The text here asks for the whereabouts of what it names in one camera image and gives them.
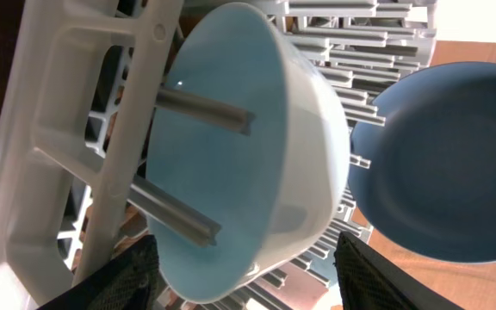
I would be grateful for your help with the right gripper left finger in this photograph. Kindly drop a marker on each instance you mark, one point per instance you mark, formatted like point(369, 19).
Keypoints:
point(127, 282)

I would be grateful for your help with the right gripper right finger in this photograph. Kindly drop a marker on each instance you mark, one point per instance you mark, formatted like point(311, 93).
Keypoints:
point(368, 281)

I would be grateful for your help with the grey dishwasher rack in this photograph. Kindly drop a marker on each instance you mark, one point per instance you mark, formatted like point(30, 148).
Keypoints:
point(65, 73)

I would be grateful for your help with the blue plate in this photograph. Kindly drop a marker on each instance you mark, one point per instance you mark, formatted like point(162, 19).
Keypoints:
point(431, 183)

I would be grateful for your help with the light blue rice bowl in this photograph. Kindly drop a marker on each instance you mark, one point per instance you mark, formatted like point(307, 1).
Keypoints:
point(273, 191)

